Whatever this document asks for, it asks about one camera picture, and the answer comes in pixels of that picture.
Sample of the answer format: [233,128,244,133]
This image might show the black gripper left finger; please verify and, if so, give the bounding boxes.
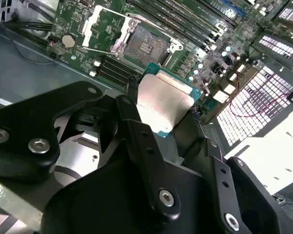
[0,77,181,221]

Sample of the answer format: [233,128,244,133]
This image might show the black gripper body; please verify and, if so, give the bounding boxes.
[40,155,227,234]

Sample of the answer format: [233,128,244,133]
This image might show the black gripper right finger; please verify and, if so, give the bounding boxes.
[173,108,284,234]

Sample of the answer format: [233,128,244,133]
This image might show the silver CPU chip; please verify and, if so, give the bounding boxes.
[136,62,203,139]

